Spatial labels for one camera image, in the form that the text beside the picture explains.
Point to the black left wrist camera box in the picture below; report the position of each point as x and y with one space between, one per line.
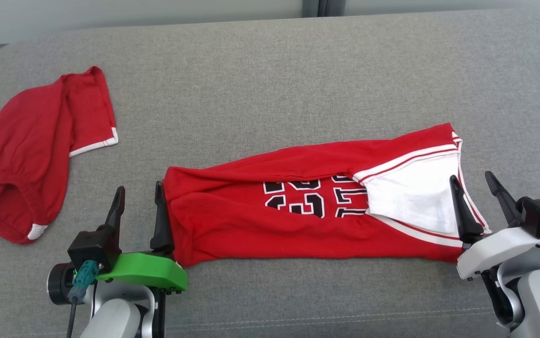
91 246

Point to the red and white number jersey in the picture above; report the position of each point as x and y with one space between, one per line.
232 220

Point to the red shorts with white trim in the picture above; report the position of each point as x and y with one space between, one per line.
26 150

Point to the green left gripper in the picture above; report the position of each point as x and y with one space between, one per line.
148 272

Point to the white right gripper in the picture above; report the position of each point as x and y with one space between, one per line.
495 249

